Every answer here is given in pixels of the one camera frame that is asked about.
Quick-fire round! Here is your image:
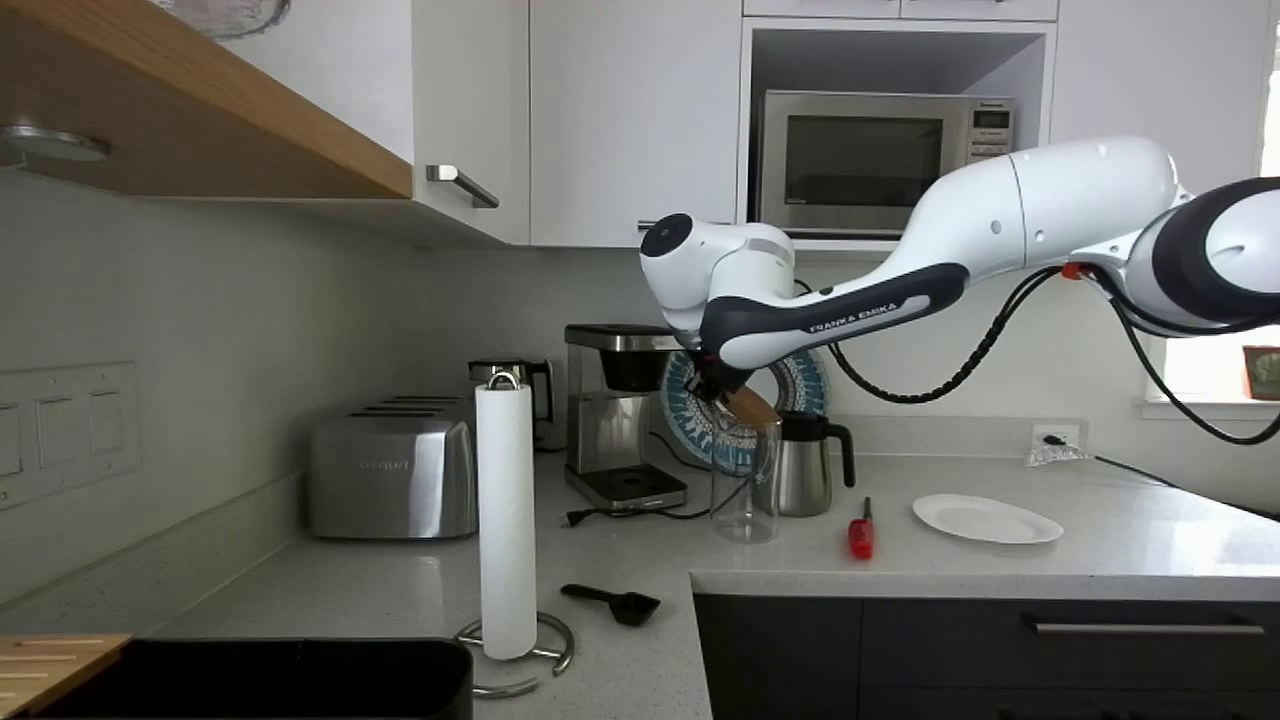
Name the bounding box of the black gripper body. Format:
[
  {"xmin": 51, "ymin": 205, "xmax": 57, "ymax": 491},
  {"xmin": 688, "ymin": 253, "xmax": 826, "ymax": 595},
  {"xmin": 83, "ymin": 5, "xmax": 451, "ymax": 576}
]
[{"xmin": 694, "ymin": 352, "xmax": 743, "ymax": 416}]

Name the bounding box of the red handled screwdriver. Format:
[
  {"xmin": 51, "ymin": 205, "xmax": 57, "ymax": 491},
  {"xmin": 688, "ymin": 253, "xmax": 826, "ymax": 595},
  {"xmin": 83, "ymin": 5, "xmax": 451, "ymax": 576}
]
[{"xmin": 849, "ymin": 498, "xmax": 876, "ymax": 560}]

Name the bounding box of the black scoop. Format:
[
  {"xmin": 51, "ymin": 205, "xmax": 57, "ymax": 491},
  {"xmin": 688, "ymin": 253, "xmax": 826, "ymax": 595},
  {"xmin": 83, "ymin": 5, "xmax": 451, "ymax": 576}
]
[{"xmin": 566, "ymin": 584, "xmax": 660, "ymax": 628}]

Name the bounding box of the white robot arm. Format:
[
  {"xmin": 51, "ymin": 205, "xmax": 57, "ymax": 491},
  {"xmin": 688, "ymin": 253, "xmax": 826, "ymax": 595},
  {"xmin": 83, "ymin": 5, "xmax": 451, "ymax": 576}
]
[{"xmin": 641, "ymin": 137, "xmax": 1280, "ymax": 396}]

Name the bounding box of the white paper towel roll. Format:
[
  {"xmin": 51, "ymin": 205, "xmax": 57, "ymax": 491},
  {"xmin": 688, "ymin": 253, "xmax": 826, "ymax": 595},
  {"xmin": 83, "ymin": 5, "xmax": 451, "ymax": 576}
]
[{"xmin": 476, "ymin": 389, "xmax": 536, "ymax": 662}]

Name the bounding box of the clear glass jug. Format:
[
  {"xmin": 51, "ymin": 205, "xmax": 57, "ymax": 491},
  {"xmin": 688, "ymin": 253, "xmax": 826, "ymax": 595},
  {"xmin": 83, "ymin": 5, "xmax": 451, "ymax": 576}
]
[{"xmin": 713, "ymin": 421, "xmax": 773, "ymax": 544}]

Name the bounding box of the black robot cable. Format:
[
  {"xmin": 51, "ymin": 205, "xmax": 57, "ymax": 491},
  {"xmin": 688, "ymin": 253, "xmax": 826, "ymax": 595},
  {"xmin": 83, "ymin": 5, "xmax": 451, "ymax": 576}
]
[{"xmin": 826, "ymin": 256, "xmax": 1280, "ymax": 452}]

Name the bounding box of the silver microwave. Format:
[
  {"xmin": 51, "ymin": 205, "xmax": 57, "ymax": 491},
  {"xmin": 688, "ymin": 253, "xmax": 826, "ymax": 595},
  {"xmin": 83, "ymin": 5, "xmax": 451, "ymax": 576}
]
[{"xmin": 751, "ymin": 90, "xmax": 1017, "ymax": 236}]

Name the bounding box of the blue white decorative plate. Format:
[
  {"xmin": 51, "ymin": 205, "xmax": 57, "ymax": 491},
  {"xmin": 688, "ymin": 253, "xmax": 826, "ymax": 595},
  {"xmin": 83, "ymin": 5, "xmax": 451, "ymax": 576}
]
[{"xmin": 660, "ymin": 352, "xmax": 827, "ymax": 473}]

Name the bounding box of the stainless steel toaster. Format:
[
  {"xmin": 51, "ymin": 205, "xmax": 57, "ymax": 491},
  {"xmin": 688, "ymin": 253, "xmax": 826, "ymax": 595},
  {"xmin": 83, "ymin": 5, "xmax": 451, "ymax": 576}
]
[{"xmin": 305, "ymin": 400, "xmax": 476, "ymax": 540}]

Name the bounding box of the black coffee maker power cord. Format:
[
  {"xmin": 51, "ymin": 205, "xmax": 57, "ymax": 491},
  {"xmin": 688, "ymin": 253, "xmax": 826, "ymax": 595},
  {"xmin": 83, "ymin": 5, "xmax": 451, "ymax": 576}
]
[{"xmin": 566, "ymin": 432, "xmax": 764, "ymax": 533}]

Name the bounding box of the wall power outlet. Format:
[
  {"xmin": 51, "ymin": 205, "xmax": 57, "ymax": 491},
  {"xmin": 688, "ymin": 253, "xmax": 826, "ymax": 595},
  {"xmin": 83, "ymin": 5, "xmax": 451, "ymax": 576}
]
[{"xmin": 1030, "ymin": 424, "xmax": 1084, "ymax": 469}]

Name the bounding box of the steel thermal carafe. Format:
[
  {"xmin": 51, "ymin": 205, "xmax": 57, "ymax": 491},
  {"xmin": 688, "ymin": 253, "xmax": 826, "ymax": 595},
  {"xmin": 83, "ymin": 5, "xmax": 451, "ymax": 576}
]
[{"xmin": 767, "ymin": 413, "xmax": 858, "ymax": 517}]

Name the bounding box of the black silver coffee maker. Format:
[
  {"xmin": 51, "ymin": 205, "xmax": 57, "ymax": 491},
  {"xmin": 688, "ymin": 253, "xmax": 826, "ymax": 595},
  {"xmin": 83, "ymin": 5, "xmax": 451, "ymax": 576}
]
[{"xmin": 566, "ymin": 324, "xmax": 688, "ymax": 517}]

